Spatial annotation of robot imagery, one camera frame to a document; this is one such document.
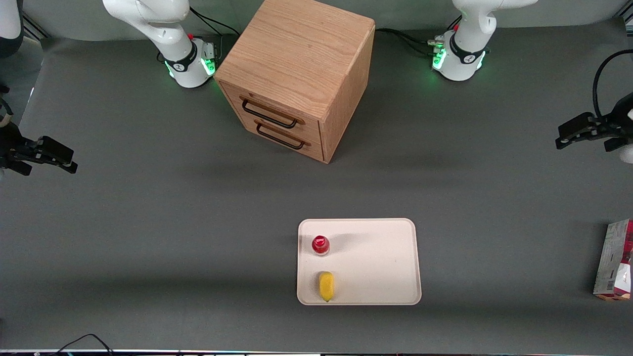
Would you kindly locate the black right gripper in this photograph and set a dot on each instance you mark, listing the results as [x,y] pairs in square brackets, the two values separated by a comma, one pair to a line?
[11,146]

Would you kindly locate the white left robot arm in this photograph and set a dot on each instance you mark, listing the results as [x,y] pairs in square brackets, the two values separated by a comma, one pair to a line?
[467,34]

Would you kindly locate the small red-capped bottle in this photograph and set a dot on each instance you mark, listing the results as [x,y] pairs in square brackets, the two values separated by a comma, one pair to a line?
[320,244]

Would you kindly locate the beige plastic tray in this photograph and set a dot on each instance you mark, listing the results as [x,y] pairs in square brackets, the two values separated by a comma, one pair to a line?
[376,262]

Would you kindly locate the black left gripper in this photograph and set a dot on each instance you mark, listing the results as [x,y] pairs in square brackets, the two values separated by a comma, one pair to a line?
[620,118]

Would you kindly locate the wooden two-drawer cabinet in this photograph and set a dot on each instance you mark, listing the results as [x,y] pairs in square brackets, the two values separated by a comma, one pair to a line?
[301,54]

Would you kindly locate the red cookie box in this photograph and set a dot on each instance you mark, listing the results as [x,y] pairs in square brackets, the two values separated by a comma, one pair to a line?
[614,257]

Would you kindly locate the dark grey table mat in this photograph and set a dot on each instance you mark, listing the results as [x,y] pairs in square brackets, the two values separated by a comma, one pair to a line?
[148,222]

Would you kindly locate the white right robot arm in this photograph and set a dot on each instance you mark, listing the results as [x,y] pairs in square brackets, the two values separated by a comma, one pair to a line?
[163,29]

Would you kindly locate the yellow lemon-shaped object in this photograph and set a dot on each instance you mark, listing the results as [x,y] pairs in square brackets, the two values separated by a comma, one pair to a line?
[326,286]

